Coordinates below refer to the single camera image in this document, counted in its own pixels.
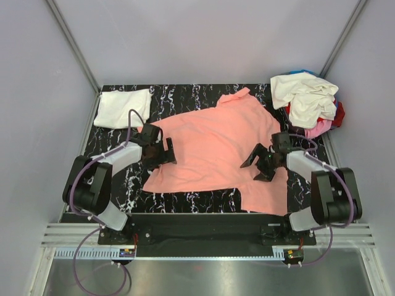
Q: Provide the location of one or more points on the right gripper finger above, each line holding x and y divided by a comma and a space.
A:
257, 151
265, 175

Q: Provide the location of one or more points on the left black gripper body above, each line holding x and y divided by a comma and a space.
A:
157, 155

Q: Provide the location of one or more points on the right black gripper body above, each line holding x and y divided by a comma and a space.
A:
270, 161

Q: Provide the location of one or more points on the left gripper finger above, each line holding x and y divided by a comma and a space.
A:
168, 155
153, 169

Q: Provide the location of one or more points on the salmon pink t shirt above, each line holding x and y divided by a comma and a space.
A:
210, 145

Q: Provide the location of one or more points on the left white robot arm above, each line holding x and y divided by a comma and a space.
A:
89, 184

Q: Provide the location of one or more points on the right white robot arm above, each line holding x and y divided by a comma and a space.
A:
335, 199

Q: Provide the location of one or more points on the pink garment in pile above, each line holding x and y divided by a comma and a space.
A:
320, 128

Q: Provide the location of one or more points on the folded white t shirt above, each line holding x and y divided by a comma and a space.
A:
114, 107

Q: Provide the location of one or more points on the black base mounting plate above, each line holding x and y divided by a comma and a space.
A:
206, 235

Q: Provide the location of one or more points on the crumpled cream t shirt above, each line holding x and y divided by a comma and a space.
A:
307, 96

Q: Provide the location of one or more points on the red garment in pile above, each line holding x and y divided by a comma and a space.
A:
338, 120

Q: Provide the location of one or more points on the blue garment in pile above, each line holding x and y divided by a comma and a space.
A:
302, 71

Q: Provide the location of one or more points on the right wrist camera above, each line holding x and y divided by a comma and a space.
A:
281, 142

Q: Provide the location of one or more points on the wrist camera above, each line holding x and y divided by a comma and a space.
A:
150, 133
281, 142

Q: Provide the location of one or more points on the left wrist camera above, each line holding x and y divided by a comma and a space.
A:
150, 133

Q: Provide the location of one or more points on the right aluminium rail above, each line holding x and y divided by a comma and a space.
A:
357, 236

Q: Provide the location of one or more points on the slotted grey cable duct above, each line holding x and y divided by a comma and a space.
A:
112, 253

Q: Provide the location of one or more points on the right aluminium frame post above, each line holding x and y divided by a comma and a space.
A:
342, 38

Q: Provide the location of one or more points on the aluminium frame post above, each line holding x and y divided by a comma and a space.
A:
342, 38
67, 33

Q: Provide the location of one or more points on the left aluminium frame post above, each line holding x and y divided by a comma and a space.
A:
67, 33

